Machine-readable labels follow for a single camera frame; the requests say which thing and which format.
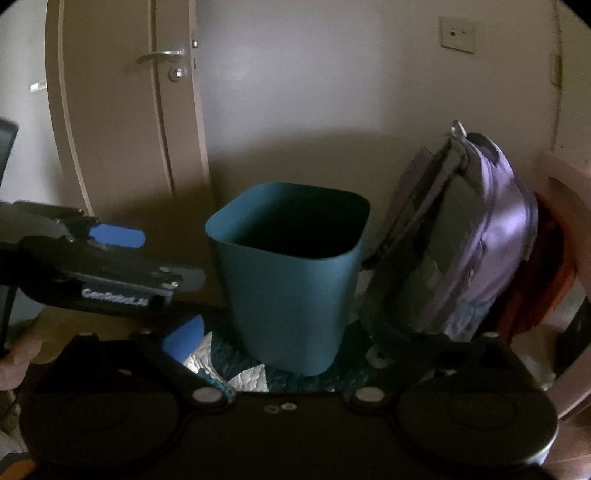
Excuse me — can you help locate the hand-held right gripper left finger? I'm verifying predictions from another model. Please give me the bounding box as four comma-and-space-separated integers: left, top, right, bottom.
60, 315, 236, 411

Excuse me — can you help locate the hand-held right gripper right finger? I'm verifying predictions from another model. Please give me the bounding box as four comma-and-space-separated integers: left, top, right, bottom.
348, 330, 527, 411

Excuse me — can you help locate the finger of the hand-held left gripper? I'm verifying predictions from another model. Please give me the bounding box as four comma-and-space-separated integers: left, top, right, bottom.
58, 216, 147, 251
69, 251, 206, 301

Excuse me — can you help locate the teal plastic bin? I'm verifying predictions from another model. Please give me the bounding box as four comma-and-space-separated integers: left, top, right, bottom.
204, 182, 371, 377

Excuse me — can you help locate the person's left hand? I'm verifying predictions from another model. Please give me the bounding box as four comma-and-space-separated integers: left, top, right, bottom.
0, 337, 43, 393

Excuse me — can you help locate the beige wooden door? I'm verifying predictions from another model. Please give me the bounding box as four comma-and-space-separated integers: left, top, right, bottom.
45, 0, 214, 241

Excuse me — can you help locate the dark panel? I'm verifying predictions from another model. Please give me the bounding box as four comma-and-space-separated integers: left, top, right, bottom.
0, 117, 20, 185

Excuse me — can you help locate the purple grey backpack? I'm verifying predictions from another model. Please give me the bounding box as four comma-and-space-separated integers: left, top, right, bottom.
360, 120, 539, 352

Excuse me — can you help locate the metal door handle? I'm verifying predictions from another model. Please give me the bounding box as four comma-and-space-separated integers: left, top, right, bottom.
137, 48, 186, 64

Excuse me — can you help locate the white wall switch plate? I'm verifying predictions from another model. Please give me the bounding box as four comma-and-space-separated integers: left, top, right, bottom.
438, 16, 476, 54

